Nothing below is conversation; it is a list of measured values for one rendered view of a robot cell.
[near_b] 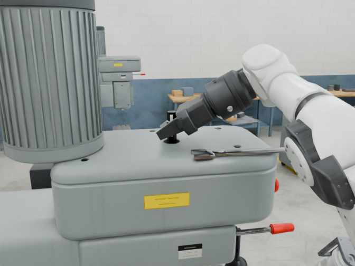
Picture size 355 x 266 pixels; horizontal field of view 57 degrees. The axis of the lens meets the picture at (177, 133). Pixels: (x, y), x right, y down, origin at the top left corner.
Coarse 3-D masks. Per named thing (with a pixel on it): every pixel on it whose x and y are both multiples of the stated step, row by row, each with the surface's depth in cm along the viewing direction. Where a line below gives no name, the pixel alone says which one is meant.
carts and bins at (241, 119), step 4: (240, 112) 539; (244, 112) 541; (220, 116) 542; (232, 116) 509; (240, 116) 532; (244, 116) 542; (224, 120) 518; (228, 120) 510; (232, 120) 506; (236, 120) 516; (240, 120) 516; (244, 120) 516; (248, 120) 516; (252, 120) 516; (256, 120) 516; (232, 124) 495; (236, 124) 497; (240, 124) 500; (256, 136) 520
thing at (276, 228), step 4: (272, 224) 74; (276, 224) 74; (280, 224) 74; (284, 224) 74; (288, 224) 74; (292, 224) 74; (256, 228) 73; (260, 228) 73; (264, 228) 74; (268, 228) 74; (272, 228) 73; (276, 228) 73; (280, 228) 73; (284, 228) 74; (288, 228) 74; (292, 228) 74; (236, 232) 72; (240, 232) 72; (244, 232) 72; (248, 232) 73; (252, 232) 73; (256, 232) 73; (260, 232) 73; (264, 232) 73; (272, 232) 73; (276, 232) 73; (280, 232) 74; (284, 232) 74
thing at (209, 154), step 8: (192, 152) 66; (200, 152) 66; (208, 152) 65; (216, 152) 65; (224, 152) 65; (232, 152) 65; (240, 152) 66; (248, 152) 66; (256, 152) 66; (264, 152) 66; (272, 152) 66; (280, 152) 67
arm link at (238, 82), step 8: (232, 72) 67; (240, 72) 68; (248, 72) 66; (232, 80) 66; (240, 80) 66; (248, 80) 67; (232, 88) 66; (240, 88) 66; (248, 88) 66; (256, 88) 66; (240, 96) 66; (248, 96) 66; (264, 96) 67; (240, 104) 67; (248, 104) 68; (264, 104) 71; (272, 104) 69
